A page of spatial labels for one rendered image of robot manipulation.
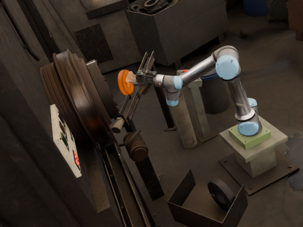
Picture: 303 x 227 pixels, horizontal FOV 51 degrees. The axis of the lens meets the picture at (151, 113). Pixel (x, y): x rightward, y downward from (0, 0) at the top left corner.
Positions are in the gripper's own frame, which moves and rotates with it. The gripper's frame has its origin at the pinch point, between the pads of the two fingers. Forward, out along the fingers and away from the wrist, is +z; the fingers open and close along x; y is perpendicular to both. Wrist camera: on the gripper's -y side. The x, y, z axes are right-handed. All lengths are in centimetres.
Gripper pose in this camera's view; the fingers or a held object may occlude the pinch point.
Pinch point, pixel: (125, 79)
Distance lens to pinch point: 196.7
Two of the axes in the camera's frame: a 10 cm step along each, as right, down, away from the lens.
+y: -0.4, -7.7, -6.3
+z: -9.6, -1.3, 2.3
